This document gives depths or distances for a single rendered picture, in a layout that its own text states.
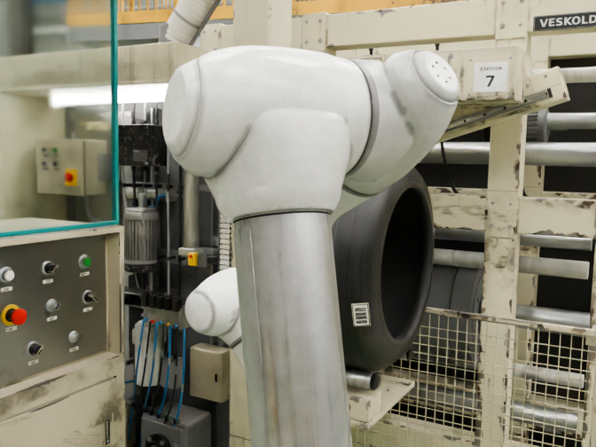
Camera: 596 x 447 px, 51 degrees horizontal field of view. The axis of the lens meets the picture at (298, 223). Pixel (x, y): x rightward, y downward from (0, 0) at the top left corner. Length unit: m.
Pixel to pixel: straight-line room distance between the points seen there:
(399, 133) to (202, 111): 0.22
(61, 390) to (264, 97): 1.30
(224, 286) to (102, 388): 0.82
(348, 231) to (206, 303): 0.49
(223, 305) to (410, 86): 0.58
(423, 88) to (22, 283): 1.24
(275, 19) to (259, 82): 1.26
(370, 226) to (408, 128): 0.81
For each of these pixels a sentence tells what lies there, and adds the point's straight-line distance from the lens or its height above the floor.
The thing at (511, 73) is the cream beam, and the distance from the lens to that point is 1.83.
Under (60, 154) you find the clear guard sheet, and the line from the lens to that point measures 1.71.
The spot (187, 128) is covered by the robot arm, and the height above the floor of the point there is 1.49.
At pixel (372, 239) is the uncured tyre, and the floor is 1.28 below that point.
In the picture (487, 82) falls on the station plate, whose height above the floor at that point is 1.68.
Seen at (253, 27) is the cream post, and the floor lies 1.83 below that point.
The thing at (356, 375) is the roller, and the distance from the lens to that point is 1.67.
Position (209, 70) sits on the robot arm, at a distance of 0.60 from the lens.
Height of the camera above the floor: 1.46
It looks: 6 degrees down
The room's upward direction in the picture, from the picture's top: 1 degrees clockwise
